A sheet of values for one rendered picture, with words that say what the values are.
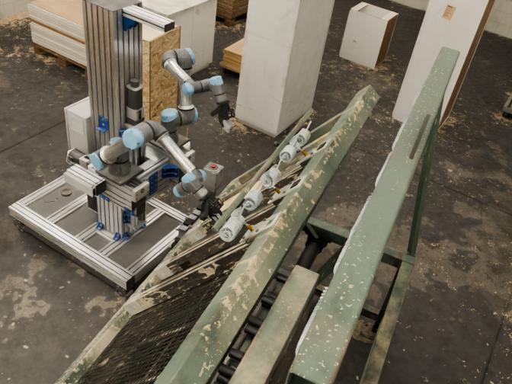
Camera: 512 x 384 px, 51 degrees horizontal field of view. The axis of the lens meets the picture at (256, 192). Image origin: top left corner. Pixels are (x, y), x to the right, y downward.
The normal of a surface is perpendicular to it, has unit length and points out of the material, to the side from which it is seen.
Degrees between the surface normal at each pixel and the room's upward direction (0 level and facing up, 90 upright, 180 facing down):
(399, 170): 0
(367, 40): 90
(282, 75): 90
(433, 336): 0
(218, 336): 39
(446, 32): 90
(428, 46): 90
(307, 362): 0
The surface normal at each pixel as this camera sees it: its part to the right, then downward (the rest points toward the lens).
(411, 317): 0.13, -0.78
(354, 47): -0.54, 0.47
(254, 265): 0.66, -0.39
